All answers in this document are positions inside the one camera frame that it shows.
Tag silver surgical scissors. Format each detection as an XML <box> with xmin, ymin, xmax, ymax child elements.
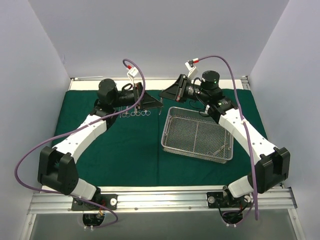
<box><xmin>140</xmin><ymin>109</ymin><xmax>151</xmax><ymax>116</ymax></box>

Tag silver surgical clamp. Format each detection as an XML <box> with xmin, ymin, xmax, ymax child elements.
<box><xmin>119</xmin><ymin>106</ymin><xmax>131</xmax><ymax>118</ymax></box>

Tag metal mesh instrument tray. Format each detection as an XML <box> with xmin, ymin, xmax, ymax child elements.
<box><xmin>161</xmin><ymin>106</ymin><xmax>234</xmax><ymax>164</ymax></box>

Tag green surgical drape cloth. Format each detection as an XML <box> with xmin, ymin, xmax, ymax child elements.
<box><xmin>55</xmin><ymin>90</ymin><xmax>267</xmax><ymax>187</ymax></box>

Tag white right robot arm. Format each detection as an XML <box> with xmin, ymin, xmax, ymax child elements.
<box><xmin>159</xmin><ymin>70</ymin><xmax>291</xmax><ymax>207</ymax></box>

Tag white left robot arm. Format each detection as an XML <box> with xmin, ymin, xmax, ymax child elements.
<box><xmin>37</xmin><ymin>78</ymin><xmax>164</xmax><ymax>210</ymax></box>

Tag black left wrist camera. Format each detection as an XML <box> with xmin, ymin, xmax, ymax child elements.
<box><xmin>127</xmin><ymin>65</ymin><xmax>139</xmax><ymax>81</ymax></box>

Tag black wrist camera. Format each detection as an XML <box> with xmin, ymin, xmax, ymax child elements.
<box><xmin>185</xmin><ymin>58</ymin><xmax>199</xmax><ymax>79</ymax></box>
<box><xmin>127</xmin><ymin>65</ymin><xmax>139</xmax><ymax>81</ymax></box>

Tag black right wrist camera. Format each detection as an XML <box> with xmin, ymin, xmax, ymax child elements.
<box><xmin>185</xmin><ymin>58</ymin><xmax>199</xmax><ymax>79</ymax></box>

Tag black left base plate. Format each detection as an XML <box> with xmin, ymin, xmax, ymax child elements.
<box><xmin>71</xmin><ymin>193</ymin><xmax>118</xmax><ymax>211</ymax></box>

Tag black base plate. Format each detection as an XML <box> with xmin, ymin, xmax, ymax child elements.
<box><xmin>71</xmin><ymin>193</ymin><xmax>118</xmax><ymax>211</ymax></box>
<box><xmin>206</xmin><ymin>190</ymin><xmax>252</xmax><ymax>209</ymax></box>

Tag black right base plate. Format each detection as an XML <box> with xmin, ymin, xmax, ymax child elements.
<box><xmin>206</xmin><ymin>190</ymin><xmax>252</xmax><ymax>209</ymax></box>

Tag aluminium frame rail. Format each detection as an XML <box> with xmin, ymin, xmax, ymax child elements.
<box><xmin>28</xmin><ymin>185</ymin><xmax>297</xmax><ymax>214</ymax></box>

